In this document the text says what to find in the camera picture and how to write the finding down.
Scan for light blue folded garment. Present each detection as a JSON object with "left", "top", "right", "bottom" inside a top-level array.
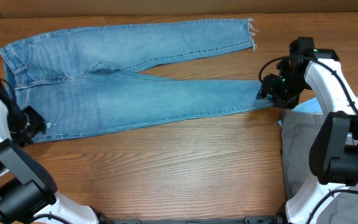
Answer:
[{"left": 293, "top": 97, "right": 358, "bottom": 114}]

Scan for light blue denim jeans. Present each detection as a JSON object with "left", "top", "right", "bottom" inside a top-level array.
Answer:
[{"left": 0, "top": 19, "right": 271, "bottom": 142}]

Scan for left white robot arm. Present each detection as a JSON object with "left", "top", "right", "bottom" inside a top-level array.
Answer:
[{"left": 0, "top": 79, "right": 109, "bottom": 224}]

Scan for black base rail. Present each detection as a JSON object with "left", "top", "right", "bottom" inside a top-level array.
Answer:
[{"left": 111, "top": 215, "right": 286, "bottom": 224}]

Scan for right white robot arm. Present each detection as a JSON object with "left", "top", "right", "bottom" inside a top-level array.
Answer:
[{"left": 244, "top": 37, "right": 358, "bottom": 223}]

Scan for grey folded garment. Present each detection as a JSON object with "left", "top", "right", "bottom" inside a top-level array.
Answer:
[{"left": 282, "top": 111, "right": 358, "bottom": 224}]

